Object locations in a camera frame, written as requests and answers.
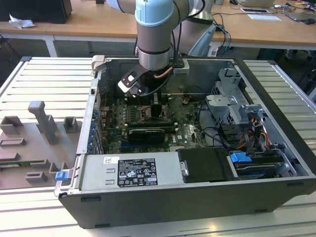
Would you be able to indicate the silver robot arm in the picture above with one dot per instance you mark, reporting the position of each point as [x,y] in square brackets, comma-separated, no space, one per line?
[153,37]

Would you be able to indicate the silver metal drive cage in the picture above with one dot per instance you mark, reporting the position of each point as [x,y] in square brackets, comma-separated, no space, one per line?
[222,106]

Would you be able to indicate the flat tablet device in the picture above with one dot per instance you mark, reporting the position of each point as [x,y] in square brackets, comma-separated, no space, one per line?
[254,10]

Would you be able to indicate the black box on desk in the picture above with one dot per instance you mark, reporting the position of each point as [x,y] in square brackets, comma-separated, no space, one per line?
[37,11]

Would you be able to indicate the black computer mouse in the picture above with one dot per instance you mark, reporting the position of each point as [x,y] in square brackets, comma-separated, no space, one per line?
[309,21]

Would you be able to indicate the dark grey laptop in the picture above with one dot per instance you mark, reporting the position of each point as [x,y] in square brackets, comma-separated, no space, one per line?
[298,16]

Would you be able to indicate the black disk drive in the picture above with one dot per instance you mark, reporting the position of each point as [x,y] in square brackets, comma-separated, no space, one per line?
[259,166]

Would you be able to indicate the black graphics card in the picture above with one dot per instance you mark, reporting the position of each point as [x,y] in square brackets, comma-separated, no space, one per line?
[146,135]

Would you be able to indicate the white wrist camera black face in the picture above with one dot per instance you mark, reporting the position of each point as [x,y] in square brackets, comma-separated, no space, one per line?
[129,81]

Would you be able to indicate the green RAM stick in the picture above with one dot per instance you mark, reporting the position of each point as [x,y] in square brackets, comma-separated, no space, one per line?
[22,163]

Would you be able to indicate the crumpled white paper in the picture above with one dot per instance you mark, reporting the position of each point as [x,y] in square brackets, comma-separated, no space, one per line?
[21,21]

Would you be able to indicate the long wooden desk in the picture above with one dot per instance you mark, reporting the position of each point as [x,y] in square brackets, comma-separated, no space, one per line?
[98,23]

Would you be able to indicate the black plastic air shroud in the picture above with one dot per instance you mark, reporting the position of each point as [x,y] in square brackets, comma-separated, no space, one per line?
[205,165]

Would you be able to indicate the grey parts rack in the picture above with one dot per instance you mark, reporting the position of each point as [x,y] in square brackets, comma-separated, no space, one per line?
[24,148]

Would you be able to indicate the black open PC case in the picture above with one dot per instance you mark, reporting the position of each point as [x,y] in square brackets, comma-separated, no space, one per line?
[172,205]

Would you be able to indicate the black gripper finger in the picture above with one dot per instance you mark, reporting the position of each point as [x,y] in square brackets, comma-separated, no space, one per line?
[156,111]

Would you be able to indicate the small blue plastic latch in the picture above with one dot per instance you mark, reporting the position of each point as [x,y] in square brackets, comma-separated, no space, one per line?
[61,176]

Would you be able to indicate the green motherboard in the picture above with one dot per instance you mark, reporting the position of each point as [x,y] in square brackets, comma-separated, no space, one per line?
[190,133]

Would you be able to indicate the small white power adapter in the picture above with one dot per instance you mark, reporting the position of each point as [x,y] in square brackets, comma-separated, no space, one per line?
[213,51]

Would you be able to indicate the CPU socket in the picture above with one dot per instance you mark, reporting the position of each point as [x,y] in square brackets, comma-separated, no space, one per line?
[147,112]

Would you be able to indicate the black RAM slot bank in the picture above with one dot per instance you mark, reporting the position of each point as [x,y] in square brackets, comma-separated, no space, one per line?
[150,126]
[134,100]

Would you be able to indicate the white paper sheet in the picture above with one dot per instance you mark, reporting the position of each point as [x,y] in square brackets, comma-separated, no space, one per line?
[264,17]

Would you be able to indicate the blue disk carrier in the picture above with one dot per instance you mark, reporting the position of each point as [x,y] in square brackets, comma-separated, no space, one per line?
[239,157]

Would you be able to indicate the small white yellow sticker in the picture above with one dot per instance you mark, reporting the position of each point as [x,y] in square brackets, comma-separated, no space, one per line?
[110,160]

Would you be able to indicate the silver power supply unit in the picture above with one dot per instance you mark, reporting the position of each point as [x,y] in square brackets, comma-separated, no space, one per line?
[98,172]

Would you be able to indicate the black power supply label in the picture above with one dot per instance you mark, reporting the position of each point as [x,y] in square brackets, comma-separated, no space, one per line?
[137,172]

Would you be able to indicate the black bracket wrist camera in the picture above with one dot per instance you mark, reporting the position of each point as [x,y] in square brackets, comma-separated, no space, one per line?
[181,66]

